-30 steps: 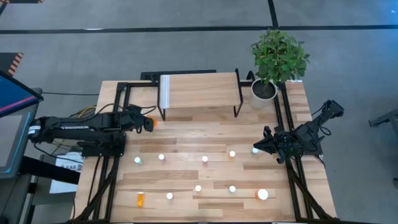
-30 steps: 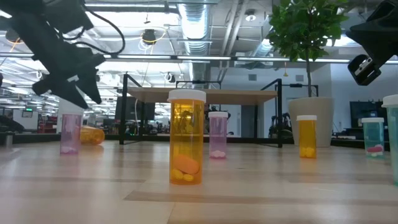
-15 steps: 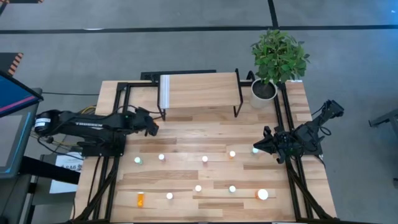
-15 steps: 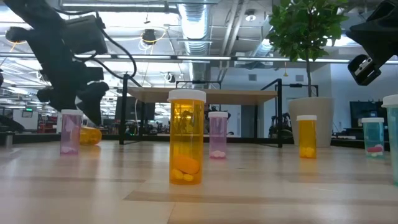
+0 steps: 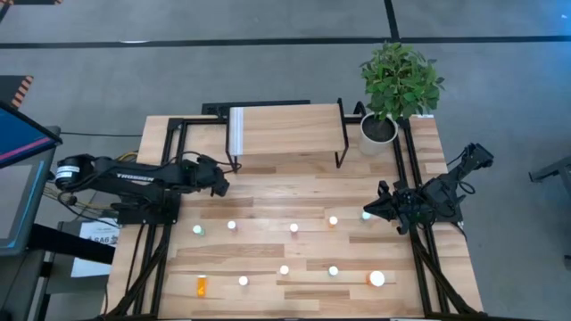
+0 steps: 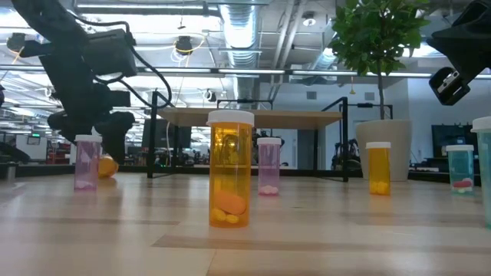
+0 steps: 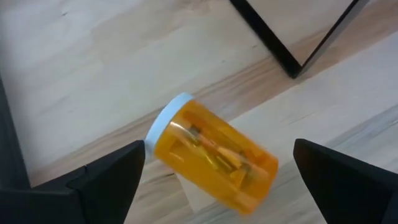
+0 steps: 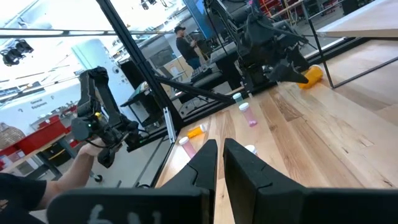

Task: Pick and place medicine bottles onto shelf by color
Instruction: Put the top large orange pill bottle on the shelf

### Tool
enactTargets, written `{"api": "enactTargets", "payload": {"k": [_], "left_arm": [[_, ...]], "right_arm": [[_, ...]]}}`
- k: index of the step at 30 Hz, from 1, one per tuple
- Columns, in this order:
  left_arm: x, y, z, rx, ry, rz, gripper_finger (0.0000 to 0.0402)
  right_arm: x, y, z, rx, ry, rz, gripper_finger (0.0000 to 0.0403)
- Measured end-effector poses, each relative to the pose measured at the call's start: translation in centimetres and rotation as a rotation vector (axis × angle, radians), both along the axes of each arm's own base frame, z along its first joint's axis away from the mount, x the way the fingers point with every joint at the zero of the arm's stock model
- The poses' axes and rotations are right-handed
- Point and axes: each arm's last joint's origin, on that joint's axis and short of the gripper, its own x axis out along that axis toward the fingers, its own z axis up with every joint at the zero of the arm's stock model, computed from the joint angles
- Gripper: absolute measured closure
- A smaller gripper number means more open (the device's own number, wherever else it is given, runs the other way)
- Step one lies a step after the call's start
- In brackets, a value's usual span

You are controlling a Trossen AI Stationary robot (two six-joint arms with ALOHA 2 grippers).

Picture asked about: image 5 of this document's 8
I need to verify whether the black stand beam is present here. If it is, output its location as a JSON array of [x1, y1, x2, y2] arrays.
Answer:
[[26, 222, 117, 265]]

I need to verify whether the blue screen monitor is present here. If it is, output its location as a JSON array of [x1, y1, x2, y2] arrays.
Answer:
[[0, 100, 63, 169]]

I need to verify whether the yellow cable bundle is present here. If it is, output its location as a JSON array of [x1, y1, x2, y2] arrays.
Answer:
[[42, 150, 140, 211]]

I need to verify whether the wooden shelf black metal frame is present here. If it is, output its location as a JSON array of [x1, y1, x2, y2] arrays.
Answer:
[[225, 96, 351, 173]]

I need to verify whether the grey panel with teal edge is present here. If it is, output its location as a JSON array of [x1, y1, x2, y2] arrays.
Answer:
[[0, 149, 59, 258]]

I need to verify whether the black orange striped floor marker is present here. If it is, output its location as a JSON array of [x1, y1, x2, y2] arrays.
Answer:
[[0, 74, 35, 111], [0, 0, 63, 6]]

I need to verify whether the grey metal stand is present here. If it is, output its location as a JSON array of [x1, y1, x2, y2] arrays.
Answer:
[[528, 154, 571, 185]]

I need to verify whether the black power strip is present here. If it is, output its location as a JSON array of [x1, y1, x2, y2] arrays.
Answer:
[[201, 101, 231, 118]]

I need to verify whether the white paper sign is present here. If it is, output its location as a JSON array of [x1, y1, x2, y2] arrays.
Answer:
[[70, 217, 121, 278]]

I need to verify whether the green plant in white pot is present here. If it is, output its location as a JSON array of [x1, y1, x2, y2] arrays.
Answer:
[[359, 40, 446, 157]]

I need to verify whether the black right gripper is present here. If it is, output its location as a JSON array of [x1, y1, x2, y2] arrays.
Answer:
[[363, 180, 424, 235]]

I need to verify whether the black aluminium table frame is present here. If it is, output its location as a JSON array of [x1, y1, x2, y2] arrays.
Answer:
[[100, 98, 488, 321]]

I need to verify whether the large orange medicine bottle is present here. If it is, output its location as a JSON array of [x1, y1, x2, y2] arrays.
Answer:
[[366, 269, 386, 288]]

